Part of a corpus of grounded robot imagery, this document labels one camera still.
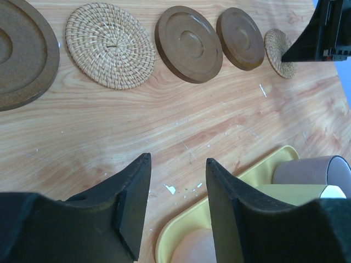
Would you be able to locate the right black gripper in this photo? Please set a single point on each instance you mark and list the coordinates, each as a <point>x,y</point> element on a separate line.
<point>326,37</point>

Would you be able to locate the light woven rattan coaster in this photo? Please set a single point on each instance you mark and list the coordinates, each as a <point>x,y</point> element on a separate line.
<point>276,44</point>

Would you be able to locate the purple translucent cup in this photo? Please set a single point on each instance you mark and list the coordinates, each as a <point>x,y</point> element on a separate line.
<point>325,170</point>

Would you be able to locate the pink translucent cup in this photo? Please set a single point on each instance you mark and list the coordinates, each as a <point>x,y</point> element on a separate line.
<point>197,246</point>

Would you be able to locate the dark cork coaster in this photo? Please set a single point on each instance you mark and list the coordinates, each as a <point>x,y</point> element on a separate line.
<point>29,54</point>

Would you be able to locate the white cup green handle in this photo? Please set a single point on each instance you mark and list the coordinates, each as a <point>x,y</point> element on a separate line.
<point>298,194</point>

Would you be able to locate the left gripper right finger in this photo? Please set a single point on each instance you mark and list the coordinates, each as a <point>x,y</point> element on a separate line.
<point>250,226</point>

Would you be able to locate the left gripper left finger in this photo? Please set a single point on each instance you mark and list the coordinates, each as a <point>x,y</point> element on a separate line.
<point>101,224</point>

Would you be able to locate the dark brown wooden coaster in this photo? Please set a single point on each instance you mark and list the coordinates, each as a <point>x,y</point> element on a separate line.
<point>241,39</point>

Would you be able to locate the yellow plastic tray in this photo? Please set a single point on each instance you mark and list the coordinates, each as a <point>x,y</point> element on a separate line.
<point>198,215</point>

